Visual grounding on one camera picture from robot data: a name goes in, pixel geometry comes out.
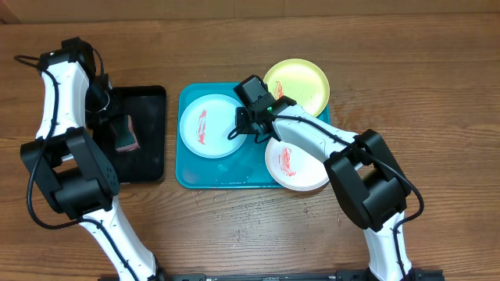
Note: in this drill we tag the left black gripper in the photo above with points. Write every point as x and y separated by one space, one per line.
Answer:
95 121

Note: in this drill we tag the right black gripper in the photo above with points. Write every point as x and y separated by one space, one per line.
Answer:
244 118

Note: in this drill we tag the green and pink sponge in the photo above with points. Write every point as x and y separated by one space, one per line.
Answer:
125 138

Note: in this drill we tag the yellow green plate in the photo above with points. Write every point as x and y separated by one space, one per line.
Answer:
302 81

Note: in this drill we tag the light blue plate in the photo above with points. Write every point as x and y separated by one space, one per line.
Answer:
206 124

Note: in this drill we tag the white plate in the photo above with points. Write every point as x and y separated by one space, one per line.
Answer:
293 168

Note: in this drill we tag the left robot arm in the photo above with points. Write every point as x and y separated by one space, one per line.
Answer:
70 169

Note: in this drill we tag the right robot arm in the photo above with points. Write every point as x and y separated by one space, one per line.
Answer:
368 183

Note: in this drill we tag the black plastic tray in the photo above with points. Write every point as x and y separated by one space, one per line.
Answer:
146 105

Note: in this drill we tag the teal plastic tray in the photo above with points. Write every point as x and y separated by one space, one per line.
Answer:
244 169

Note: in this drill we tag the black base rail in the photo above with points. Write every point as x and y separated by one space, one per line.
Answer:
341 275

